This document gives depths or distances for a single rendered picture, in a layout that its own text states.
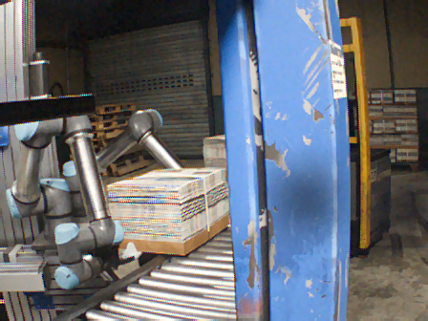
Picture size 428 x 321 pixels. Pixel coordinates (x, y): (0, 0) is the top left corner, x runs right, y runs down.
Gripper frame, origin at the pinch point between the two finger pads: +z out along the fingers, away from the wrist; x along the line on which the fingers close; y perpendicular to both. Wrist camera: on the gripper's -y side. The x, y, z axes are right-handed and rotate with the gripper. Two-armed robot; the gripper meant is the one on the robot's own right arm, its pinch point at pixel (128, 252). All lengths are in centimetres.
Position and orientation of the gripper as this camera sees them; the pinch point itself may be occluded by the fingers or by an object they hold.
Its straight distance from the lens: 163.5
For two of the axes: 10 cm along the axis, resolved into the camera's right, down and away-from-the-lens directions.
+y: -1.3, -9.9, -1.1
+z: 4.1, -1.5, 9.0
